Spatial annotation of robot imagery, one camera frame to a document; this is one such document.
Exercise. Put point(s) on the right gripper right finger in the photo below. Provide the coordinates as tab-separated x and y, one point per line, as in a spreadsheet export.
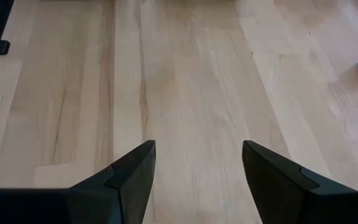
291	199

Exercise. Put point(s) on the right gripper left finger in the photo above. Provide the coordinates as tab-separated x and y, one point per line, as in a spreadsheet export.
104	199

